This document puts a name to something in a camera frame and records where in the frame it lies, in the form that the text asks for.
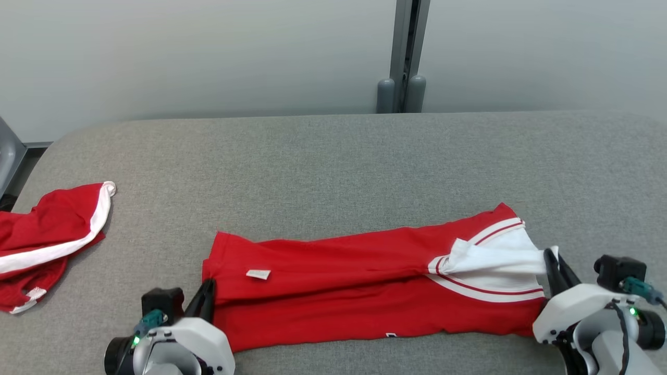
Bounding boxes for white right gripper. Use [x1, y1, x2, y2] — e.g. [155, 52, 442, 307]
[532, 248, 640, 375]

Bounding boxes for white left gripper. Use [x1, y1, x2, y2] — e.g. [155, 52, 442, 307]
[133, 278, 236, 375]

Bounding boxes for red jersey with white trim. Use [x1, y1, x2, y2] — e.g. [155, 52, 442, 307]
[202, 203, 559, 353]

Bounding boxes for red shorts with white stripe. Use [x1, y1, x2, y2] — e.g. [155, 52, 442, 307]
[0, 181, 117, 315]

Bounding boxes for grey furniture panel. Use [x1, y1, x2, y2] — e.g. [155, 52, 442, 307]
[0, 116, 28, 198]

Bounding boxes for left camera cable teal plug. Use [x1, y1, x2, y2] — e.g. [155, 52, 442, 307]
[134, 309, 168, 336]

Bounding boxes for camera cable teal plug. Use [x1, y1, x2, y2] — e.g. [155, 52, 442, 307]
[622, 277, 667, 310]
[134, 309, 168, 336]

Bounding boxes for right camera cable teal plug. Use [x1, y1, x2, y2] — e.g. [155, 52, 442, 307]
[622, 277, 667, 310]

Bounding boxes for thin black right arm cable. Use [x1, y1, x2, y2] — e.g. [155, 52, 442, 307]
[609, 301, 630, 375]

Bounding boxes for grey cylindrical post foot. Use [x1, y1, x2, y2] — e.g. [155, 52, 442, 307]
[405, 75, 427, 113]
[376, 78, 396, 114]

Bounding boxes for grey metal partition post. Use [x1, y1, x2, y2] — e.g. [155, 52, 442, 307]
[390, 0, 431, 113]

